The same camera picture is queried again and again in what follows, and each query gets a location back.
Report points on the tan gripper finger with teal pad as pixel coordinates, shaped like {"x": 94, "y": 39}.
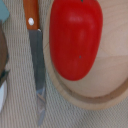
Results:
{"x": 3, "y": 72}

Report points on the light blue toy carton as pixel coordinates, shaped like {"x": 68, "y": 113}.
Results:
{"x": 4, "y": 13}

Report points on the red toy tomato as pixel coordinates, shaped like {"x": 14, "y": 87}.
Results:
{"x": 74, "y": 36}

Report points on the beige woven placemat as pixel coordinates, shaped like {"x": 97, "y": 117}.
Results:
{"x": 19, "y": 110}

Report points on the round wooden plate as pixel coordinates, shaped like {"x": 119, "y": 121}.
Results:
{"x": 107, "y": 82}

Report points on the orange handled toy knife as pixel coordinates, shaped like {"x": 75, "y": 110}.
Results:
{"x": 31, "y": 10}

